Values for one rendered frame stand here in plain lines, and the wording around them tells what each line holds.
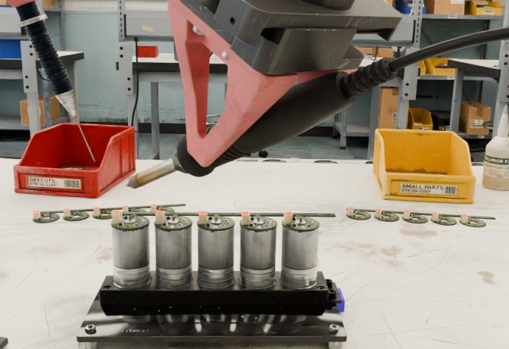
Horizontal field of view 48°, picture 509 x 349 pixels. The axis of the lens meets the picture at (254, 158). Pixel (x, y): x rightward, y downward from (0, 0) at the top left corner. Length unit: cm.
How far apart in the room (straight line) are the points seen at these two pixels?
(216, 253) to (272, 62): 18
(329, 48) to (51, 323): 26
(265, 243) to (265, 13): 20
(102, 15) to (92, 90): 62
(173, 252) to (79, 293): 9
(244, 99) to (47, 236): 34
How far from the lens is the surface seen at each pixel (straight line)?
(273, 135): 25
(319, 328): 36
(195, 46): 26
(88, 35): 490
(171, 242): 37
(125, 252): 38
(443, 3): 451
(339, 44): 24
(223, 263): 37
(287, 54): 22
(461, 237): 56
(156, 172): 33
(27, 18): 34
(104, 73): 489
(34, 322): 40
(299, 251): 37
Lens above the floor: 94
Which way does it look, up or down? 14 degrees down
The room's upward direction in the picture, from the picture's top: 1 degrees clockwise
